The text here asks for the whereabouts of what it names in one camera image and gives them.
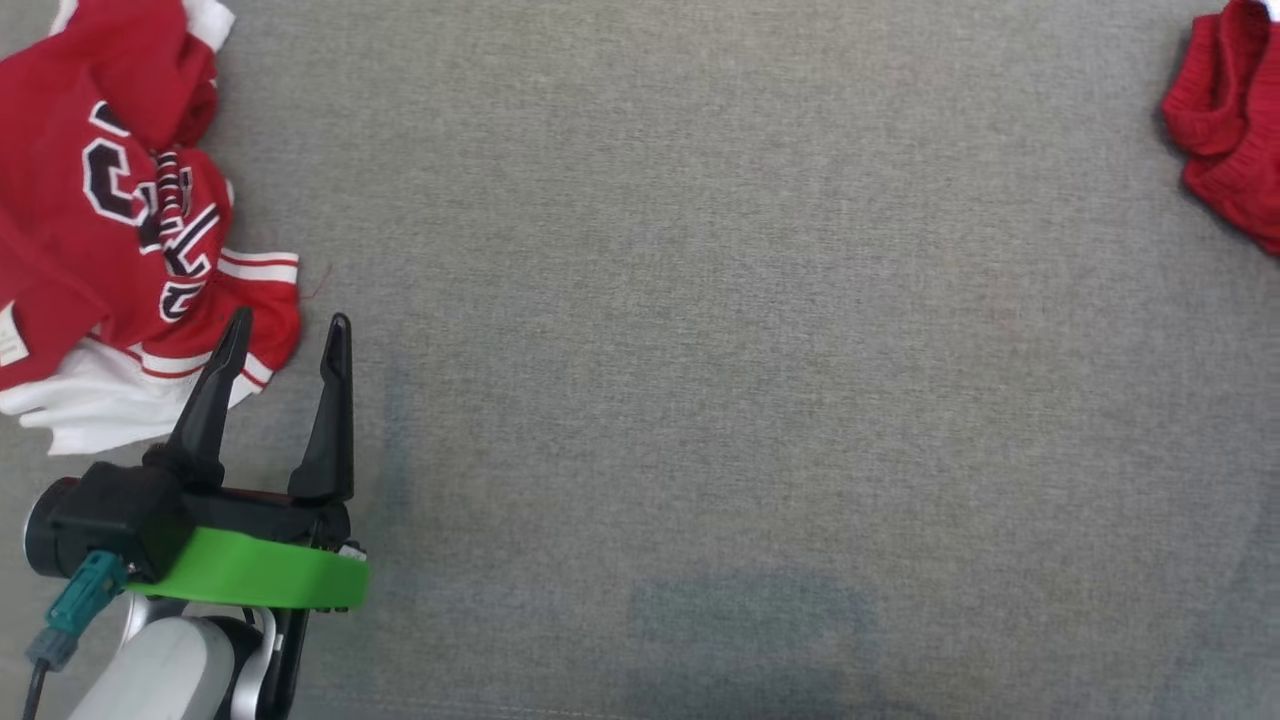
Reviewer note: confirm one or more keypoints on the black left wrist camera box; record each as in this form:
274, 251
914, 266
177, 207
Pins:
120, 515

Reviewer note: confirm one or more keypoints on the grey fabric sofa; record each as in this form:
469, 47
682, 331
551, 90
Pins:
700, 350

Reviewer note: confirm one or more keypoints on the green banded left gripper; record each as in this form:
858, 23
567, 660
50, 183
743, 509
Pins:
260, 575

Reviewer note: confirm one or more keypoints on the red shorts with white trim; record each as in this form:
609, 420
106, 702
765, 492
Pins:
1235, 130

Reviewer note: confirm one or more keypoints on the red basketball jersey white trim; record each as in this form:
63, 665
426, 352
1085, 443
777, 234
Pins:
90, 250

